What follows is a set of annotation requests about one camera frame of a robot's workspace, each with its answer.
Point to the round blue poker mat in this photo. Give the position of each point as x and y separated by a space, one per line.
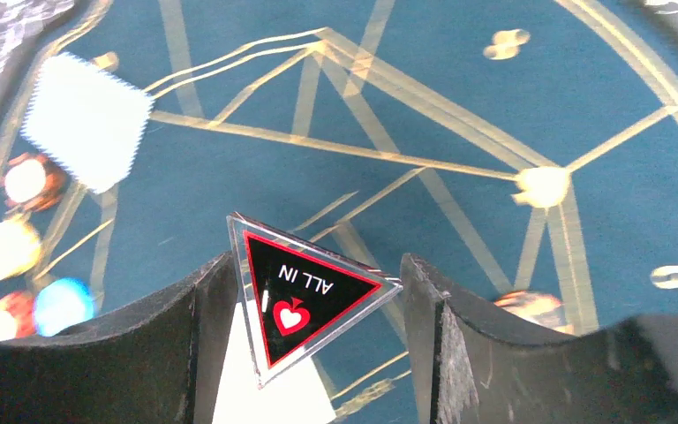
514 145

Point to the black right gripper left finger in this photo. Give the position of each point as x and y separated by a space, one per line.
156 360

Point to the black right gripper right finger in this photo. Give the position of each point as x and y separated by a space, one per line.
473 362

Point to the dark chip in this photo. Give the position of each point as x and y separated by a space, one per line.
33 182

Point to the red poker chip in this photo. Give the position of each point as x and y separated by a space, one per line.
17 315

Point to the cream poker chip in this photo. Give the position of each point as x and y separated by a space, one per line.
20 248

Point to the blue small blind button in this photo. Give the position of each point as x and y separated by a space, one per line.
62 304

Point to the red triangle marker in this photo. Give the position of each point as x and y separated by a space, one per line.
296 296

